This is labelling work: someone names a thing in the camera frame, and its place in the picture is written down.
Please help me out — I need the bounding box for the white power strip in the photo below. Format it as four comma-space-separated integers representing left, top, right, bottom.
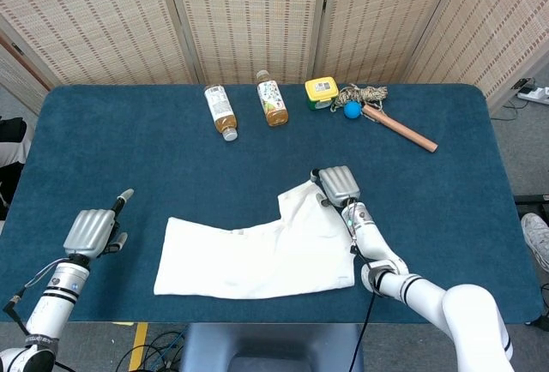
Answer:
516, 86, 549, 105

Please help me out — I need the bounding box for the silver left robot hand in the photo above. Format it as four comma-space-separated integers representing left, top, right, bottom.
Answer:
63, 188, 136, 261

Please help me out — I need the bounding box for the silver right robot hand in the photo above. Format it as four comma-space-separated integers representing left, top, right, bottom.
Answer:
309, 165, 361, 209

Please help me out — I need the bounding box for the wrist cable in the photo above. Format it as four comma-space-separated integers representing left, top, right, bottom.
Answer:
346, 202, 378, 372
2, 258, 69, 339

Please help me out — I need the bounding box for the wooden stick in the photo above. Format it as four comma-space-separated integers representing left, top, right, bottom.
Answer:
362, 104, 439, 153

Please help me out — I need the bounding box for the braided rope bundle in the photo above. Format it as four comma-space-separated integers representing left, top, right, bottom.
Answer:
329, 83, 389, 114

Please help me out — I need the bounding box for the blue carpet table cover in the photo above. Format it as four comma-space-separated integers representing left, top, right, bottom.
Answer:
0, 83, 545, 325

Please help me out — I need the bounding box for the white sneaker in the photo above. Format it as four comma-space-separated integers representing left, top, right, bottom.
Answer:
520, 212, 549, 271

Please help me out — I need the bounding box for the black and white bag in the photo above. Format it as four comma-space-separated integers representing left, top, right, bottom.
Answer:
0, 117, 27, 221

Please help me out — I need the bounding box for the blue-grey padded seat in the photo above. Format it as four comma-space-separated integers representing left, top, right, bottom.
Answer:
178, 323, 365, 372

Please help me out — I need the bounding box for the black metal floor bar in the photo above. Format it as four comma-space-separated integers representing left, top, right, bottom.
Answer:
513, 194, 549, 207

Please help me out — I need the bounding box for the green container with yellow lid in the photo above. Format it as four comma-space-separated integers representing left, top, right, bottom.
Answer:
305, 76, 341, 112

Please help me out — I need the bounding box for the white T-shirt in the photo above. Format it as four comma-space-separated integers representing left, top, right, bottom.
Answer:
153, 179, 357, 301

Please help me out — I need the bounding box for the tea bottle with colourful label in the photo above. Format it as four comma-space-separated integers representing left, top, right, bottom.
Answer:
256, 69, 290, 128

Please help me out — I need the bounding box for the woven folding screen panel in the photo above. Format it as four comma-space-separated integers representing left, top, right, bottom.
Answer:
162, 0, 331, 85
312, 0, 462, 85
405, 0, 549, 110
0, 0, 196, 86
0, 35, 51, 114

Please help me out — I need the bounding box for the floor cable bundle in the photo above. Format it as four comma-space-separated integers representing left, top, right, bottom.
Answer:
114, 331, 186, 372

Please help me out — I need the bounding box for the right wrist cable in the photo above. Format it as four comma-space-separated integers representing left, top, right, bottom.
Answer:
346, 202, 378, 372

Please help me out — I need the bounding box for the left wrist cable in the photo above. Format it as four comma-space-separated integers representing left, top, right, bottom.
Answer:
2, 258, 69, 339

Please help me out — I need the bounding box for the tea bottle with white label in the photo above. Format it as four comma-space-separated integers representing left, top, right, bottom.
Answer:
203, 84, 239, 142

